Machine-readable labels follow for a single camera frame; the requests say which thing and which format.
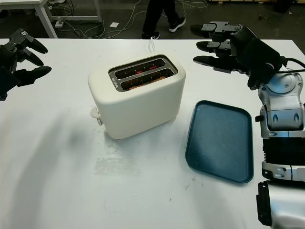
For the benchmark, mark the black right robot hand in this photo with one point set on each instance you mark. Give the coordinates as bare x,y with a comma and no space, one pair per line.
238,47

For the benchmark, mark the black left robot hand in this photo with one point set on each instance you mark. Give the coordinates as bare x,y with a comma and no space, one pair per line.
31,74

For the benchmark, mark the browned toast slice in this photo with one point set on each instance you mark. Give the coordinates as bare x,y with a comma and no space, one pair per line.
160,78

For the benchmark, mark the person in dark trousers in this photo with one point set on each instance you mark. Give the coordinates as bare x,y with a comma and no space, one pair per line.
155,14

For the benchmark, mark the white two-slot toaster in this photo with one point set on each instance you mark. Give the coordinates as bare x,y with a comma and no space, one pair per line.
143,107

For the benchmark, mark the small dark debris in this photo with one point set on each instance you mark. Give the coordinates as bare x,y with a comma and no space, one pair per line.
264,18

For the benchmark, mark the white background desk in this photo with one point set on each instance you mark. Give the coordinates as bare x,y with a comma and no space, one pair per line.
47,23

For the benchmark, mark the white power strip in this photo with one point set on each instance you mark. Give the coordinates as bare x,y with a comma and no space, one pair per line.
59,23

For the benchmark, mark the black equipment base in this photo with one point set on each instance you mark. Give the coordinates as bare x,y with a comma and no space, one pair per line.
281,6

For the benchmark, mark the dark blue plastic tray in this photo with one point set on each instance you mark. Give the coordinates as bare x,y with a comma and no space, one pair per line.
219,143

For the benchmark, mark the white square paper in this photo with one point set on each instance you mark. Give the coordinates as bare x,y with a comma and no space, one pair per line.
114,24

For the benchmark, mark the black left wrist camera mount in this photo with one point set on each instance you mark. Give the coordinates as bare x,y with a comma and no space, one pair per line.
7,80

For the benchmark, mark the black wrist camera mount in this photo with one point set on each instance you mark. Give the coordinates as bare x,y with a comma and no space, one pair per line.
263,56
7,80

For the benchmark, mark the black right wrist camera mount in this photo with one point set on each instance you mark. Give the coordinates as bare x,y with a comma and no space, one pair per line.
263,56

